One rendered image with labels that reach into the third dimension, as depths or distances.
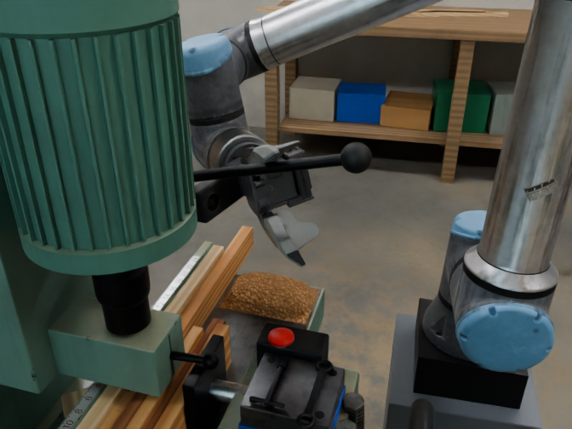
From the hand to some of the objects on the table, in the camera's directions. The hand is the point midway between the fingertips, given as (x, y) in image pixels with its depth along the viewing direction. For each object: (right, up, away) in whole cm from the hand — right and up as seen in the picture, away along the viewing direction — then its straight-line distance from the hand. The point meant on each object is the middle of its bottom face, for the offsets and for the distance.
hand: (285, 214), depth 69 cm
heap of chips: (-2, -14, +25) cm, 28 cm away
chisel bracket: (-20, -20, +4) cm, 28 cm away
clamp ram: (-7, -25, +3) cm, 26 cm away
